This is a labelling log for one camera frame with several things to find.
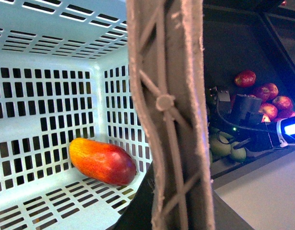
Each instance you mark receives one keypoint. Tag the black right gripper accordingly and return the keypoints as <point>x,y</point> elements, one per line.
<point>241,121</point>

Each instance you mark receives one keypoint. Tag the brown basket handle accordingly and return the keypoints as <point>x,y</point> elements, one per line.
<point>165,42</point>

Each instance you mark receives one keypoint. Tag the red orange mango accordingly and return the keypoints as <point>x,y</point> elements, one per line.
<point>105,162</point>

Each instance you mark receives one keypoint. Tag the light blue plastic basket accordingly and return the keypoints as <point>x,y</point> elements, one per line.
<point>63,75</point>

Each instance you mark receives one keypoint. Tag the robot arm with blue light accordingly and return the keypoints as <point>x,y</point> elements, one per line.
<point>285,129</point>

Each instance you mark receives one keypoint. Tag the green avocado on tray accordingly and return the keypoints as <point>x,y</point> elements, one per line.
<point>219,145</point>

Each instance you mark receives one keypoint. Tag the red apple group right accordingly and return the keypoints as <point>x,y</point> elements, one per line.
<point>274,106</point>

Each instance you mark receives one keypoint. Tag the red apple top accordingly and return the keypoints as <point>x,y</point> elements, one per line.
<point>244,79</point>

